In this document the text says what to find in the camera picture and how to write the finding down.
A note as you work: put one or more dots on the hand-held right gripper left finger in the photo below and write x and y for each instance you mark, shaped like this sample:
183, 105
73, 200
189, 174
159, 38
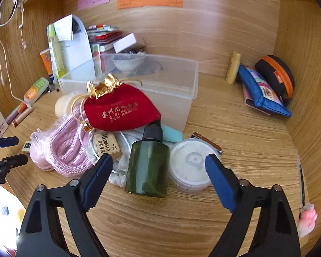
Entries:
96, 183

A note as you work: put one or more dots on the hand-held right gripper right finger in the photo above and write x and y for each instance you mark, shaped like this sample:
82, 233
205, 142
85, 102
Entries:
220, 186

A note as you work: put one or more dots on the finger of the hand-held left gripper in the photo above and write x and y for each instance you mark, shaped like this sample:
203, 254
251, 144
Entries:
8, 141
14, 160

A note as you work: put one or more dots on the small patterned block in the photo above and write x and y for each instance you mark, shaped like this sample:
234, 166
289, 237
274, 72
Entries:
26, 146

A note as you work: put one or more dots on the white round jar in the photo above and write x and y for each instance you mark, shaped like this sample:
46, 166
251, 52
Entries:
188, 166

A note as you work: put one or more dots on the dark green plastic bottle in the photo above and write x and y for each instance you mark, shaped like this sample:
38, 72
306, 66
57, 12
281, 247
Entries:
148, 166

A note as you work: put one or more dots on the cream round bottle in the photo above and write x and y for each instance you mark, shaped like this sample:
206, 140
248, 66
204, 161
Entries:
63, 104

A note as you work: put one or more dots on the clear plastic storage box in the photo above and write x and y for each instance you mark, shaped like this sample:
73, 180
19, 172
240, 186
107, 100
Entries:
165, 85

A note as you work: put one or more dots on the wooden desktop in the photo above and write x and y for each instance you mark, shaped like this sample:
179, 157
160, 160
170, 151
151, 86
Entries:
240, 150

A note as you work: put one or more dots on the pink capped pen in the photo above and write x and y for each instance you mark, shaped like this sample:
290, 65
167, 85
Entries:
22, 117

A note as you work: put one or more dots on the orange capped pen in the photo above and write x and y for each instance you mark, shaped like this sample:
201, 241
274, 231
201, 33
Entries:
16, 111

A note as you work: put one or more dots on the beige eraser box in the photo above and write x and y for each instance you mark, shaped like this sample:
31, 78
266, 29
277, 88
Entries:
107, 144

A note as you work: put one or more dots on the white cloth pouch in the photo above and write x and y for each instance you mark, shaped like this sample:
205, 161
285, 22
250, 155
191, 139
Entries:
121, 150

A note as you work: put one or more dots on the brown metal razor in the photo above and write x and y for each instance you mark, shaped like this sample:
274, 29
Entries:
207, 140

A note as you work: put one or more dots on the green orange correction tape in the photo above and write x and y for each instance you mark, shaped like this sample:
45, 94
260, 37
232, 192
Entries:
36, 89

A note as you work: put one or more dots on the teal soft bar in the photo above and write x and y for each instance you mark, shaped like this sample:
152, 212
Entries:
172, 134

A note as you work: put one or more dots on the pink wallet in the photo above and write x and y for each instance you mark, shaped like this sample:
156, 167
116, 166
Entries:
250, 103

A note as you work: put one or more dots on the small orange box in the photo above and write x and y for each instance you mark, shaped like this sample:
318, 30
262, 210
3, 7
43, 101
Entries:
46, 61

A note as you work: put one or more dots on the yellow-green spray bottle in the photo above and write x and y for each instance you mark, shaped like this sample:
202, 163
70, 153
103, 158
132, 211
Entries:
56, 56

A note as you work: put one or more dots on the blue patchwork pouch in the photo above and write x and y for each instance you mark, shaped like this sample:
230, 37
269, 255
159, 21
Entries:
259, 93

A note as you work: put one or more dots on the yellow tube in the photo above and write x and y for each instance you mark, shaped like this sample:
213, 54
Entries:
234, 68

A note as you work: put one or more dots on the white ceramic bowl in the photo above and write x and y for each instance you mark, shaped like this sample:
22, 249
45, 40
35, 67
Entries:
128, 62

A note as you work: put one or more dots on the white paper receipt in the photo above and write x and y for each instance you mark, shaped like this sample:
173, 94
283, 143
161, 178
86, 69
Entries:
63, 28

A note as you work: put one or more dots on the black orange zip case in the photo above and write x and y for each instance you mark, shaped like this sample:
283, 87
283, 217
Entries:
277, 72

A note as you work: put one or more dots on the stack of books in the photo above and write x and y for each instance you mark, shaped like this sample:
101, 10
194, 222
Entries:
104, 36

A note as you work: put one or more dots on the small white box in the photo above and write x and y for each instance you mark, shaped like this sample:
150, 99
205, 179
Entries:
124, 42

